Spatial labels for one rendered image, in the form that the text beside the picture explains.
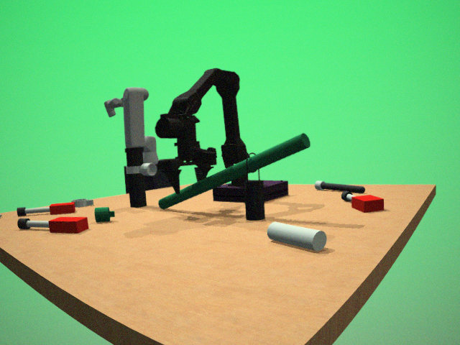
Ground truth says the green cylinder with small tab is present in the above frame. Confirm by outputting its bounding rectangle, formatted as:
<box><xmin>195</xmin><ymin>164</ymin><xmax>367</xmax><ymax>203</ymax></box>
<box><xmin>94</xmin><ymin>207</ymin><xmax>115</xmax><ymax>222</ymax></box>

